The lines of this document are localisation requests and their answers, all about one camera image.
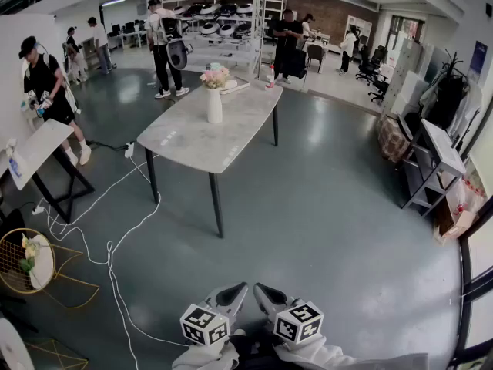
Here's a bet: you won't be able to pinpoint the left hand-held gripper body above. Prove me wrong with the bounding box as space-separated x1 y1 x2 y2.
179 295 236 348

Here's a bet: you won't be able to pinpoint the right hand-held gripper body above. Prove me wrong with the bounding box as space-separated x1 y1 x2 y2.
265 297 324 345

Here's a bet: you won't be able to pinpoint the white ribbed vase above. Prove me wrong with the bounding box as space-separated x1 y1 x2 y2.
206 86 224 125

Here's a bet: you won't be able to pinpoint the pink artificial flowers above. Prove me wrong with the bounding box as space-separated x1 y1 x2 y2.
199 66 231 90

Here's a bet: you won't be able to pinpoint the person's left forearm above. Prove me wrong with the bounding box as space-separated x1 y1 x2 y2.
171 339 240 370

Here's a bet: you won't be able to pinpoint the person's right forearm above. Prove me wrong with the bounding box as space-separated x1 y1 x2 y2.
273 335 429 370

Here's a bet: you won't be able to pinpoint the person's black harness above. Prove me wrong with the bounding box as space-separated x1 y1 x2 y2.
230 328 278 370

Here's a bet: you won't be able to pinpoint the grey marble table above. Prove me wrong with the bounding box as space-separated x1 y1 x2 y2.
136 76 285 240

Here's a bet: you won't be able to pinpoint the cardboard box red items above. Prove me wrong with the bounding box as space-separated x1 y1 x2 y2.
434 167 487 246

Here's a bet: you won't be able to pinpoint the brown plaid bag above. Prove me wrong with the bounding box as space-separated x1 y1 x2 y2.
377 113 411 164

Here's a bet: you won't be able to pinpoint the white tray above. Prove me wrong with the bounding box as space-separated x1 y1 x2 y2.
220 78 251 95

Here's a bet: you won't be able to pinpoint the grey shelf unit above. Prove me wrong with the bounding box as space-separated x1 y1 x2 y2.
400 118 468 218

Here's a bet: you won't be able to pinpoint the black office chair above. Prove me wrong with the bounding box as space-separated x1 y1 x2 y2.
367 73 391 106
354 45 387 86

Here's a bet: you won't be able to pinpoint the black fabric chair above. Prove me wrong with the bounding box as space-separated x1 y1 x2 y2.
287 48 309 80

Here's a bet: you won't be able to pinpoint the white metal shelving rack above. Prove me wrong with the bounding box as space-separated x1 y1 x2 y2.
161 0 268 79

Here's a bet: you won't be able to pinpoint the white desk black legs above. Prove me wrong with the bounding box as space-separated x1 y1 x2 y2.
0 118 96 225

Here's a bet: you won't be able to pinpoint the brown chair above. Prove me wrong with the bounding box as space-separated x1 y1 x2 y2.
306 43 327 73

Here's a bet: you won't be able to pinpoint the white foam box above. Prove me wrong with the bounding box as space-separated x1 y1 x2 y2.
391 70 431 117

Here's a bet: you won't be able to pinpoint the black coat rack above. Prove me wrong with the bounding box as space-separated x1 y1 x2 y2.
433 50 471 130

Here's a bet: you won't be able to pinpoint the group of round white devices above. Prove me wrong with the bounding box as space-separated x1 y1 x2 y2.
173 1 255 41

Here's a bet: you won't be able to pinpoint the white locker cabinet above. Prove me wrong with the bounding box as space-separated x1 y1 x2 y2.
383 39 424 115

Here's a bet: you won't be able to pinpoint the row of desks with monitors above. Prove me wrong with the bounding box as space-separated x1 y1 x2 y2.
107 20 149 49

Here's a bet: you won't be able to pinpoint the white display cabinet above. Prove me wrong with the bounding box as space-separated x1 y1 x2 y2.
345 15 374 48

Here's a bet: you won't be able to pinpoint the narrow white rack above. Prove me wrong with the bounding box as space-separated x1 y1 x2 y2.
263 0 288 45

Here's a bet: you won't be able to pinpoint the white power cable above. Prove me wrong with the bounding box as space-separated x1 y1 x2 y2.
45 154 193 370

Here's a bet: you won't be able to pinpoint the gold wire side table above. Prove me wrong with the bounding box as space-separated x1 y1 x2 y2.
0 227 100 310

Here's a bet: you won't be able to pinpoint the black power cable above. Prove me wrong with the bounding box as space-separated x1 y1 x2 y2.
85 140 128 152

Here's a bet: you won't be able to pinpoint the gold wire frame table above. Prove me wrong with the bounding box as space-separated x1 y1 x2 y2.
0 317 90 370

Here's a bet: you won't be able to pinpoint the blue wall poster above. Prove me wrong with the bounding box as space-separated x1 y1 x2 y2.
469 40 488 75

